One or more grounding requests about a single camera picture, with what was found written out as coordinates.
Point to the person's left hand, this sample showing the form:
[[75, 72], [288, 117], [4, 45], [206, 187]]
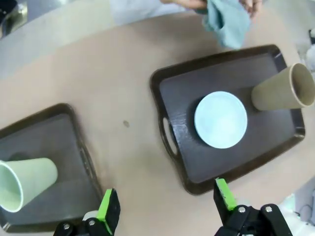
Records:
[[252, 7]]

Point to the brown tall cup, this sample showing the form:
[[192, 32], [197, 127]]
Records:
[[270, 96]]

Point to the teal cloth mat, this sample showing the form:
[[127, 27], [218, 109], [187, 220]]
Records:
[[229, 24]]

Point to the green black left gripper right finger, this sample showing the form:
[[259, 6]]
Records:
[[225, 199]]

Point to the person's white jacket torso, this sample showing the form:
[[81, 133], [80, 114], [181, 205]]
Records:
[[147, 11]]

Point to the person's right hand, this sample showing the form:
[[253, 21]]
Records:
[[184, 3]]

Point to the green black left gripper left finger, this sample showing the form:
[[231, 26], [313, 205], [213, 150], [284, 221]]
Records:
[[108, 209]]

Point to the light green tall cup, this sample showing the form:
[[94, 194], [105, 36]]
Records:
[[37, 177]]

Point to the light blue bowl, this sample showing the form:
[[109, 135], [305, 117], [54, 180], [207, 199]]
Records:
[[221, 120]]

